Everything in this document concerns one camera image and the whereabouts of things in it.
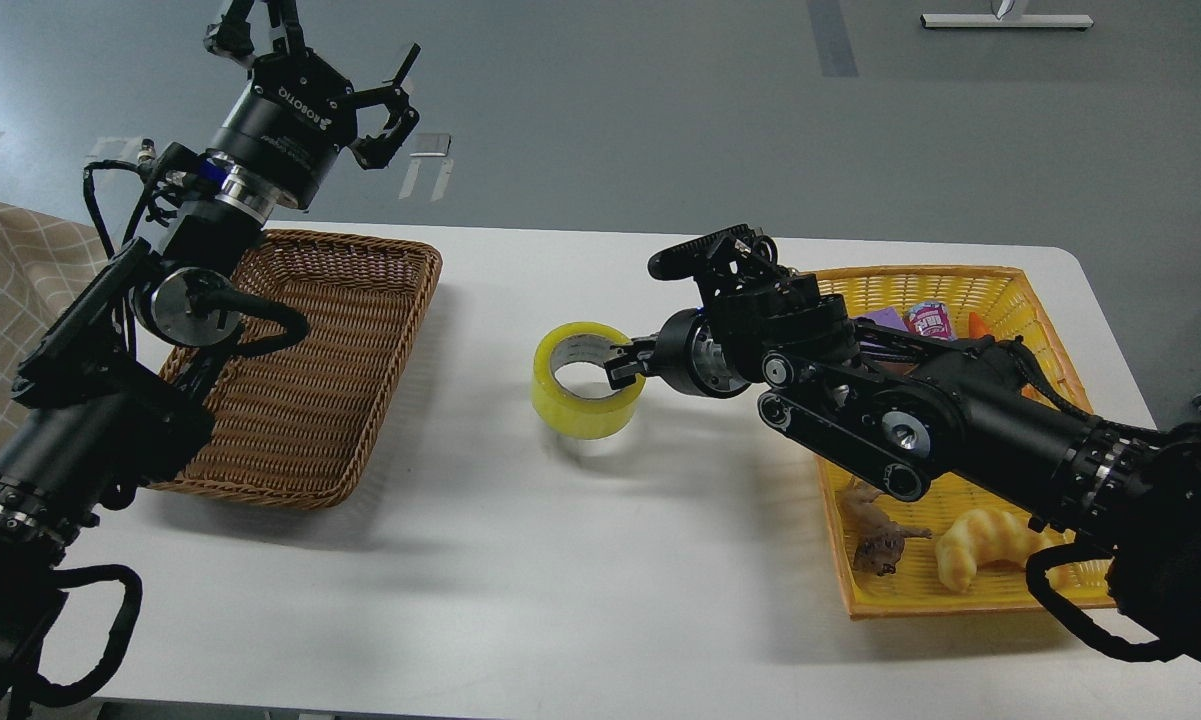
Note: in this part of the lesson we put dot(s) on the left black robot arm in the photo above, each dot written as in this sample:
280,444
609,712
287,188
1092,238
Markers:
116,387

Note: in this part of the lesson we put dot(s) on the brown wicker basket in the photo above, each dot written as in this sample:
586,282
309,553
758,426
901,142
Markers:
295,429

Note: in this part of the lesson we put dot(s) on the toy carrot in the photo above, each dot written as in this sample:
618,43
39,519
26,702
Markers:
977,326

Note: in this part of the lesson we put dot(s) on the toy lion figure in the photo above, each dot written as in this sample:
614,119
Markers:
882,541

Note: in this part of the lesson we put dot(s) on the beige checkered cloth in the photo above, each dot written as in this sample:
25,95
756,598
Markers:
45,262

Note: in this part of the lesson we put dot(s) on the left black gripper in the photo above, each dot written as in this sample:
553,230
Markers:
297,112

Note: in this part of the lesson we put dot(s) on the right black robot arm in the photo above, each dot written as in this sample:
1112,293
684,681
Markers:
898,410

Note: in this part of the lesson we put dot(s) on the toy croissant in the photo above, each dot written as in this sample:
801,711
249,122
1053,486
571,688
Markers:
987,550

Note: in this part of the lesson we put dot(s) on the purple block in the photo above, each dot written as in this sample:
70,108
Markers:
886,317

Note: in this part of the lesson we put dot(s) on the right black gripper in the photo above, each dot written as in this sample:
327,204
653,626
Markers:
683,354

